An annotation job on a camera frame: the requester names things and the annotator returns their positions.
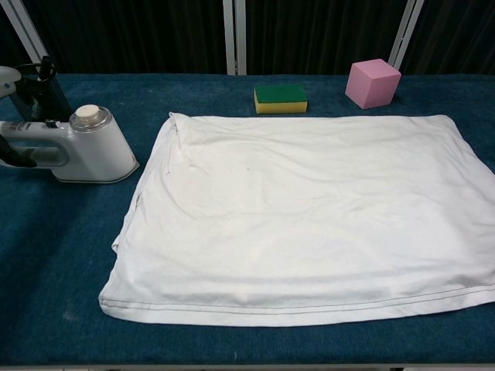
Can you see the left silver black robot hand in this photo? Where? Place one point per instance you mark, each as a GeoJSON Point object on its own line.
{"type": "Point", "coordinates": [15, 154]}

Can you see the white handheld steam iron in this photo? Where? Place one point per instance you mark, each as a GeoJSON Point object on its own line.
{"type": "Point", "coordinates": [100, 154]}

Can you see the white cloth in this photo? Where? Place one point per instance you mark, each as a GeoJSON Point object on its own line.
{"type": "Point", "coordinates": [290, 212]}

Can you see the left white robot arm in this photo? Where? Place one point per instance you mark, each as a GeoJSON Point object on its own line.
{"type": "Point", "coordinates": [7, 79]}

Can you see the black mesh pen holder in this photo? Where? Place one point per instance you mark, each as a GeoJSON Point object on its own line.
{"type": "Point", "coordinates": [48, 96]}

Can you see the teal and black marker pen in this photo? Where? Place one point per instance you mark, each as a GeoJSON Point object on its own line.
{"type": "Point", "coordinates": [46, 67]}

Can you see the black curtain panel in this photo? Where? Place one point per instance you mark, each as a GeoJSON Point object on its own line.
{"type": "Point", "coordinates": [135, 35]}
{"type": "Point", "coordinates": [317, 35]}
{"type": "Point", "coordinates": [456, 35]}
{"type": "Point", "coordinates": [7, 50]}

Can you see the blue table mat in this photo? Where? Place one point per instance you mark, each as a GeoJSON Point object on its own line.
{"type": "Point", "coordinates": [58, 251]}

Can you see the green and yellow sponge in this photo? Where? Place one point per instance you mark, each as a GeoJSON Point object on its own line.
{"type": "Point", "coordinates": [280, 99]}

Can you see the pink foam cube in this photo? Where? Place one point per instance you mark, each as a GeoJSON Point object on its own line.
{"type": "Point", "coordinates": [371, 87]}

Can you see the white metal frame post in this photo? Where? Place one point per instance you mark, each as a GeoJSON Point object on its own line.
{"type": "Point", "coordinates": [27, 35]}
{"type": "Point", "coordinates": [406, 35]}
{"type": "Point", "coordinates": [234, 38]}

